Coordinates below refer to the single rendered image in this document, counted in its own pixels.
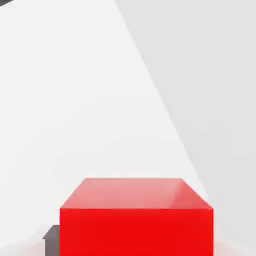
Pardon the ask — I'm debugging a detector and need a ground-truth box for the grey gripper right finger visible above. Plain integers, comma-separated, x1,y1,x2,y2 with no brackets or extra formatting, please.
213,238,253,256

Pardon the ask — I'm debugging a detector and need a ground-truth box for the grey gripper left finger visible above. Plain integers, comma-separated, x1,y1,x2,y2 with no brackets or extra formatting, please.
18,224,61,256

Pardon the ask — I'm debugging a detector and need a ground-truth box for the small red cube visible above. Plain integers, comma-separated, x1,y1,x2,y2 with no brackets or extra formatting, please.
59,177,215,256

